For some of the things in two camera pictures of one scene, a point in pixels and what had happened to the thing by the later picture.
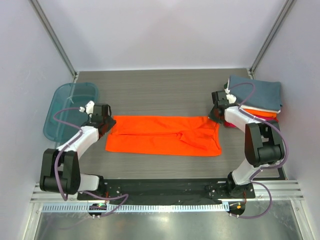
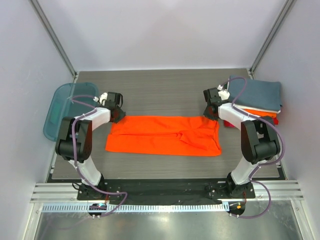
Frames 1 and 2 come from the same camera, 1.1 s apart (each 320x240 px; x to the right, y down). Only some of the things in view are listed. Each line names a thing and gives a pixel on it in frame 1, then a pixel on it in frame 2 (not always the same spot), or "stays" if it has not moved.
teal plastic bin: (67, 96) stays
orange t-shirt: (165, 135) stays
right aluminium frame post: (251, 70) stays
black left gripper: (108, 124) → (118, 115)
